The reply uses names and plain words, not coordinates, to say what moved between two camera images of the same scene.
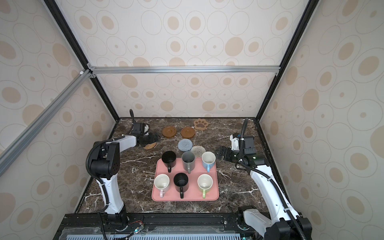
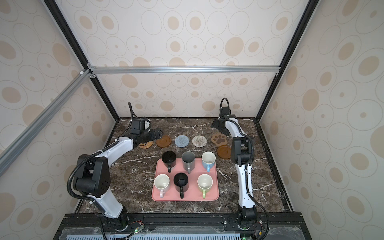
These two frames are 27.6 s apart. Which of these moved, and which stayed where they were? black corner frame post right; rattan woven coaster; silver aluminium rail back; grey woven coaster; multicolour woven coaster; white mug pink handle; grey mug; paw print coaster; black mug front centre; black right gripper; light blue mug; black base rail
Moved: black right gripper; grey woven coaster; paw print coaster; multicolour woven coaster
Stayed: rattan woven coaster; silver aluminium rail back; light blue mug; black mug front centre; black base rail; black corner frame post right; white mug pink handle; grey mug
